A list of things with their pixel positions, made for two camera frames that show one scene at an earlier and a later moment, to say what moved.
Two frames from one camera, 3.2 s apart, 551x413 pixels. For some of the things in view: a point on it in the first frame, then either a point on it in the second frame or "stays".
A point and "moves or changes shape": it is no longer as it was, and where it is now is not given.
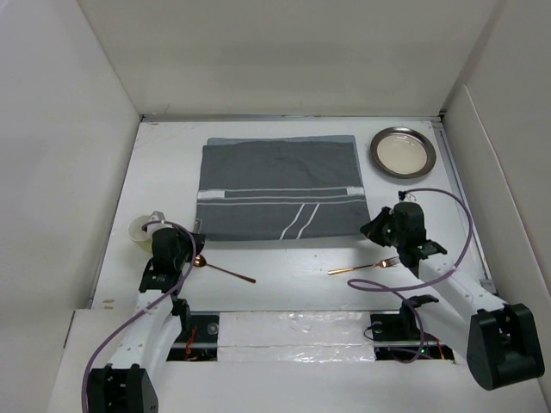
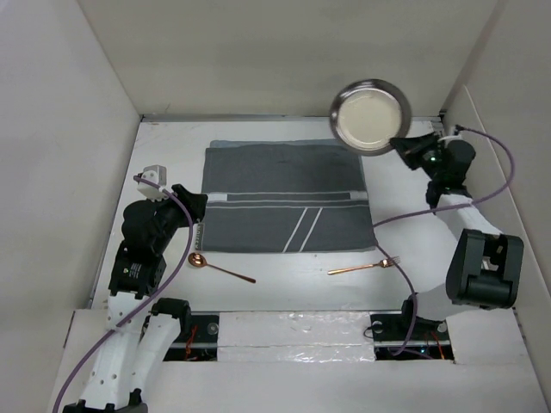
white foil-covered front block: (295, 336) stays
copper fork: (384, 263) stays
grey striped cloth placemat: (281, 188) moves or changes shape
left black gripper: (182, 236) -> (194, 201)
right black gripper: (372, 229) -> (411, 147)
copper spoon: (199, 261) stays
